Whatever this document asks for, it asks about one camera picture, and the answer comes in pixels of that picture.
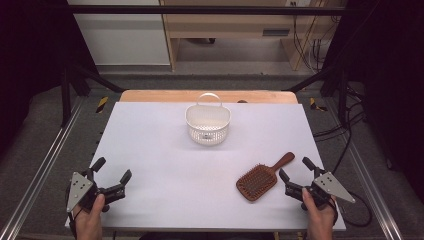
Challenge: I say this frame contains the brown wooden paddle hairbrush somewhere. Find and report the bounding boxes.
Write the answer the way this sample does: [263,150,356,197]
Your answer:
[235,151,296,203]

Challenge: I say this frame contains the black slanted frame strut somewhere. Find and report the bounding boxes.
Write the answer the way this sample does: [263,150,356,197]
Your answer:
[285,64,350,126]
[60,63,125,128]

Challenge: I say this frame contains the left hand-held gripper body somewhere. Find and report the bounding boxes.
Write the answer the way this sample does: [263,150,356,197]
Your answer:
[65,168,127,214]

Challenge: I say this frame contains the person's left hand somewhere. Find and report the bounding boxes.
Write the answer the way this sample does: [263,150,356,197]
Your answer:
[72,194,107,240]

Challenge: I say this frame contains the white cabinet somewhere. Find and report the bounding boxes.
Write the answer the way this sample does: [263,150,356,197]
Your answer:
[66,0,172,67]

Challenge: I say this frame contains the black wrist strap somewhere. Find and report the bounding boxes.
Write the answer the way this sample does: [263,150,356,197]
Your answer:
[67,208,83,240]

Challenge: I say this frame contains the person's right hand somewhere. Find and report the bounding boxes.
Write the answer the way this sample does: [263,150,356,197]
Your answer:
[301,187,338,240]

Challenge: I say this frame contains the black horizontal frame bar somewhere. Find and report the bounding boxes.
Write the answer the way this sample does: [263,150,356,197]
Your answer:
[64,4,349,16]

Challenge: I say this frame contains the yellow black floor tape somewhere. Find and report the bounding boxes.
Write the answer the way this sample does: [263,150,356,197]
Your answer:
[95,96,110,115]
[308,96,328,113]

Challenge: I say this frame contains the black curtain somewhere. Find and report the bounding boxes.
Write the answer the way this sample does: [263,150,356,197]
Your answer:
[321,0,424,196]
[0,0,99,158]

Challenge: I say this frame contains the black floor cables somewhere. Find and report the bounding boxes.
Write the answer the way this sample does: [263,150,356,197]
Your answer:
[312,84,368,176]

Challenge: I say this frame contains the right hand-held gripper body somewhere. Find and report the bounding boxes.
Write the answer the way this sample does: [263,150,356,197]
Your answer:
[284,167,357,212]

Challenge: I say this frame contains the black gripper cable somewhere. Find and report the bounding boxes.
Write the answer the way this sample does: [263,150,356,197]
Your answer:
[333,190,373,229]

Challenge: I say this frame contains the grey desk socket panel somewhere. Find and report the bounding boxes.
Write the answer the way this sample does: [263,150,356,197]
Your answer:
[261,28,291,37]

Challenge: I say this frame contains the aluminium floor rail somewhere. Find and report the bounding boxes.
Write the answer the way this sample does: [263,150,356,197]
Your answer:
[324,98,405,240]
[0,96,85,240]

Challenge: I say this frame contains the white plastic basket with handle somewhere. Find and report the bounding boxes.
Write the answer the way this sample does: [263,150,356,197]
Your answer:
[184,92,232,146]

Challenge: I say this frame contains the light wooden desk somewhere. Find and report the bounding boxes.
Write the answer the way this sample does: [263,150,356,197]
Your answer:
[159,0,346,72]

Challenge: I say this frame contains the cables under desk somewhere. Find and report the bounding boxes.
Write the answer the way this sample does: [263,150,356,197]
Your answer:
[290,1,338,74]

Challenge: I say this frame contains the wooden table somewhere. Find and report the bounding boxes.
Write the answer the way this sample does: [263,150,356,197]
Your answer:
[118,89,300,105]

